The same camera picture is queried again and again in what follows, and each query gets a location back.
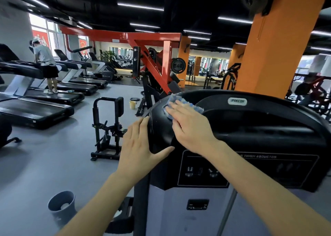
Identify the red black plate-loaded machine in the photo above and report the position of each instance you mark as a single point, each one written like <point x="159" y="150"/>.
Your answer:
<point x="155" y="62"/>

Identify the black grey weight machine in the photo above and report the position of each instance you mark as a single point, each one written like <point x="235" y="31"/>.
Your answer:
<point x="258" y="140"/>

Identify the person's left hand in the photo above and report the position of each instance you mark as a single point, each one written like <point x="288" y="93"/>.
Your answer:
<point x="135" y="153"/>

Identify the person's right hand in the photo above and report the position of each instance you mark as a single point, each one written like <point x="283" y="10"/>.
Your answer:
<point x="192" y="132"/>

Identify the person's left middle finger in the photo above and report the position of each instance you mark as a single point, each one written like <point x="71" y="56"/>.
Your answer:
<point x="137" y="132"/>

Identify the small black exercise machine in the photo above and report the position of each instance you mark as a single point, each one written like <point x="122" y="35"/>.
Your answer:
<point x="108" y="132"/>

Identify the person's left thumb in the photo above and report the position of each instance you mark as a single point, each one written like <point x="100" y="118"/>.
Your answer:
<point x="163" y="153"/>

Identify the person's left forearm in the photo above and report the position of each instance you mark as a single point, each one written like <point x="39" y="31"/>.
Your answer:
<point x="98" y="204"/>

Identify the red black strength machine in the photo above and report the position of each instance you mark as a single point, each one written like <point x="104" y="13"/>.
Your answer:
<point x="313" y="91"/>

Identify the window with red banner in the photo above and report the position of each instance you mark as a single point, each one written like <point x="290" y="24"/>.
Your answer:
<point x="42" y="34"/>

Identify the mounted black weight plate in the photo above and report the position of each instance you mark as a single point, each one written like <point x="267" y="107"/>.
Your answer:
<point x="178" y="65"/>

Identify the large orange pillar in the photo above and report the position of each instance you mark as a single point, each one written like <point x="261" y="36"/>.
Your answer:
<point x="279" y="49"/>

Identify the grey round bin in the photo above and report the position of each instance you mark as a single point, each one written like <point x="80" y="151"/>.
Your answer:
<point x="62" y="207"/>

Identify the person's left little finger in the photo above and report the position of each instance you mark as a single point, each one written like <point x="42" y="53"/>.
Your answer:
<point x="123" y="147"/>

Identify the black treadmill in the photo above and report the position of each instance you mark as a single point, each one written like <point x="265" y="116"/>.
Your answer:
<point x="31" y="109"/>
<point x="93" y="81"/>
<point x="80" y="87"/>
<point x="108" y="72"/>
<point x="59" y="96"/>

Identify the row of ceiling strip lights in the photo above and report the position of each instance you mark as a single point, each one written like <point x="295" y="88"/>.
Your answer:
<point x="141" y="6"/>

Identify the person's right thumb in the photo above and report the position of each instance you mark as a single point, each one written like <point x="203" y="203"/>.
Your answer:
<point x="176" y="131"/>

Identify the blue cleaning cloth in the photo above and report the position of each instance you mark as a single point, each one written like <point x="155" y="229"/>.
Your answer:
<point x="181" y="100"/>

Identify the green potted plant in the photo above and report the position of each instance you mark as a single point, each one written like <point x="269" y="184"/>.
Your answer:
<point x="107" y="56"/>

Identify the person's right forearm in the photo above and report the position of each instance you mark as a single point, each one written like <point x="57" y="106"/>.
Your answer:
<point x="263" y="191"/>

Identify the black elliptical machine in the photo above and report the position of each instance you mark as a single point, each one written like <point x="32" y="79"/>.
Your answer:
<point x="230" y="76"/>

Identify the yellow bucket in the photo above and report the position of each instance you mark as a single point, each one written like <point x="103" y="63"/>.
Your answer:
<point x="132" y="105"/>

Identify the person's right middle finger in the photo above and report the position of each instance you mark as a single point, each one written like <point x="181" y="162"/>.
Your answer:
<point x="181" y="106"/>

